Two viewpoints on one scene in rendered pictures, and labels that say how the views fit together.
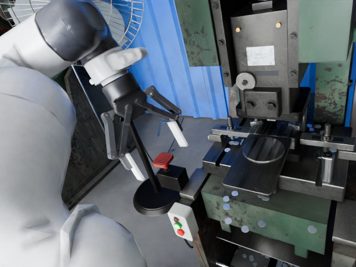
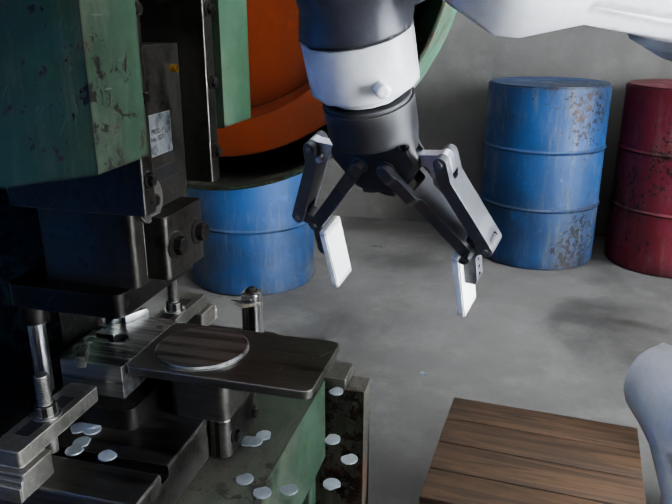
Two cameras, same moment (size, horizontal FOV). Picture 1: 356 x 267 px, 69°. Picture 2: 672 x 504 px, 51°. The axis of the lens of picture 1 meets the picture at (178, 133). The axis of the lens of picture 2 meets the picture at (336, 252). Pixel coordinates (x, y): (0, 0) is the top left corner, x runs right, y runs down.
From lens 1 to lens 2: 1.02 m
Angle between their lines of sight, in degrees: 100
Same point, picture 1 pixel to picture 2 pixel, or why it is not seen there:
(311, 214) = not seen: hidden behind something
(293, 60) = (213, 125)
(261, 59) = (159, 141)
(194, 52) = (108, 127)
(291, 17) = (208, 50)
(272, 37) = (166, 93)
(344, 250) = (359, 384)
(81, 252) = not seen: outside the picture
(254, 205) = (283, 449)
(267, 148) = (203, 341)
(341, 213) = not seen: hidden behind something
